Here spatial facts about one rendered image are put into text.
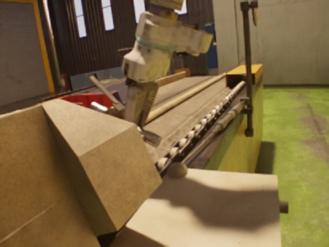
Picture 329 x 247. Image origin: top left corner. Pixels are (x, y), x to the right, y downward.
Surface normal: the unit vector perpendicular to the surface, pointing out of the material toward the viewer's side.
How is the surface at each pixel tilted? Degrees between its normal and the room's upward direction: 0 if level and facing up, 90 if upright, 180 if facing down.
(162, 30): 103
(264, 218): 0
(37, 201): 80
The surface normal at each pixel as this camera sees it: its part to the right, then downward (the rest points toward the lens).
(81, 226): 0.85, -0.13
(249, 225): -0.12, -0.95
